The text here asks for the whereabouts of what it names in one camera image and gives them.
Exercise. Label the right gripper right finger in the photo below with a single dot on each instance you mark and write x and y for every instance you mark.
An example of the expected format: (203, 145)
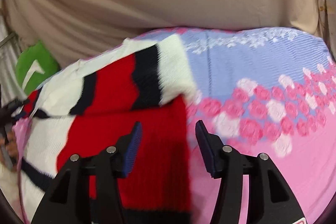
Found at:
(270, 198)

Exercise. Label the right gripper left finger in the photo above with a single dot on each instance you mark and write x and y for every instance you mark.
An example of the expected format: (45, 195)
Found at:
(85, 190)

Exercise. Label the white red black knit sweater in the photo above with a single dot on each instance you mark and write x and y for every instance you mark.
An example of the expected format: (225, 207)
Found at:
(86, 107)

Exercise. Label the person's left hand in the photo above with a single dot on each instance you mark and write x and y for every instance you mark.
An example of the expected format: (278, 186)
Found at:
(11, 148)

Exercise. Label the green round plush pillow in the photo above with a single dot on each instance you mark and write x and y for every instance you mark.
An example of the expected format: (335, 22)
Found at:
(35, 64)

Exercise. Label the white satin curtain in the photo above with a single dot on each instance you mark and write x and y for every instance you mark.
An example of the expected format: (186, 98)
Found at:
(10, 51)

